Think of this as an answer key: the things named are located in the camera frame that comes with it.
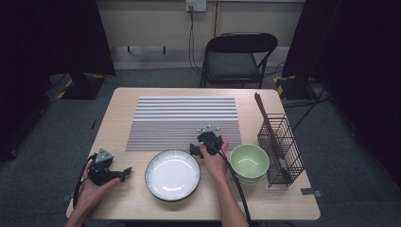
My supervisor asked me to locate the person's right hand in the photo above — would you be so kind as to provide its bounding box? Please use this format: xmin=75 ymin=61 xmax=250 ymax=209
xmin=199 ymin=135 xmax=230 ymax=183

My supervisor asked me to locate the right hand-held gripper black cable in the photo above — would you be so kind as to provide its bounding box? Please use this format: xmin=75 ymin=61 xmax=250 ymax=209
xmin=204 ymin=141 xmax=253 ymax=227

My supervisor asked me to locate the white plate dark rim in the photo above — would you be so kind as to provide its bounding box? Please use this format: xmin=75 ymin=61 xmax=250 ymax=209
xmin=145 ymin=148 xmax=201 ymax=202

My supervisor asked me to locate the black folding chair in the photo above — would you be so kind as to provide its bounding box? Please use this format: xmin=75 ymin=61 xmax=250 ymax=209
xmin=200 ymin=32 xmax=279 ymax=89

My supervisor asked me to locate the white wall outlet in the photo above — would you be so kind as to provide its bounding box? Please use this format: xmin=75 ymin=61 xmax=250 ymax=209
xmin=184 ymin=0 xmax=207 ymax=13

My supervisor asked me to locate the black power cable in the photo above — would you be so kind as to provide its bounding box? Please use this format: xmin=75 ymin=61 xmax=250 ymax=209
xmin=187 ymin=6 xmax=203 ymax=76

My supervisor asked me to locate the left hand-held gripper black cable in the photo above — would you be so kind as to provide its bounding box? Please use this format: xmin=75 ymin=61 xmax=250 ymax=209
xmin=73 ymin=153 xmax=98 ymax=209

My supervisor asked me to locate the metal wall bracket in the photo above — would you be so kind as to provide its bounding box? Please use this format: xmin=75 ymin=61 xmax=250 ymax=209
xmin=127 ymin=45 xmax=167 ymax=55

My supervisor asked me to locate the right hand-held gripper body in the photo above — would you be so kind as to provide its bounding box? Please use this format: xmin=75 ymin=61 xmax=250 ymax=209
xmin=197 ymin=125 xmax=223 ymax=156

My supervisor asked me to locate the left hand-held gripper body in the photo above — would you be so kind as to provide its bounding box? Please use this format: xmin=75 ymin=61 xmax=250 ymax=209
xmin=87 ymin=148 xmax=123 ymax=186

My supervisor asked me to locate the grey striped placemat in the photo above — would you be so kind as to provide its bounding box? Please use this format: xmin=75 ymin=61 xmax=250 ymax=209
xmin=126 ymin=96 xmax=243 ymax=153

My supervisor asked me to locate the brown wooden chopstick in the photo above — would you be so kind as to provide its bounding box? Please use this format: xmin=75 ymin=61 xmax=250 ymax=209
xmin=255 ymin=92 xmax=284 ymax=158
xmin=253 ymin=93 xmax=281 ymax=159
xmin=254 ymin=93 xmax=282 ymax=159
xmin=257 ymin=92 xmax=285 ymax=157

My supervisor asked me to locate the black wire rack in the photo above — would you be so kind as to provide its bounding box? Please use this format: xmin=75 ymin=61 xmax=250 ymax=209
xmin=257 ymin=113 xmax=305 ymax=188

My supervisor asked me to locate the black floor cable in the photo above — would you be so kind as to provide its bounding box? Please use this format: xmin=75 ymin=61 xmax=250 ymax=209
xmin=264 ymin=61 xmax=287 ymax=79
xmin=282 ymin=83 xmax=331 ymax=132

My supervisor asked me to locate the hand-held gripper black cable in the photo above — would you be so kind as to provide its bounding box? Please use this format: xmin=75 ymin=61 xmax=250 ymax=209
xmin=204 ymin=141 xmax=253 ymax=227
xmin=73 ymin=153 xmax=98 ymax=209

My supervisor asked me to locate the black stand base yellow tape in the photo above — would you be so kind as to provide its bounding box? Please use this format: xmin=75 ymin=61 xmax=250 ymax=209
xmin=273 ymin=75 xmax=318 ymax=101
xmin=45 ymin=72 xmax=107 ymax=101

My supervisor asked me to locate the person's left hand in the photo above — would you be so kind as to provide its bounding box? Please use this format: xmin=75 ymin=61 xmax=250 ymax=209
xmin=75 ymin=160 xmax=122 ymax=212

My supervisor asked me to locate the black curtain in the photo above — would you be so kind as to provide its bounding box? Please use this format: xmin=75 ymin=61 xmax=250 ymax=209
xmin=282 ymin=0 xmax=401 ymax=190
xmin=0 ymin=0 xmax=116 ymax=162

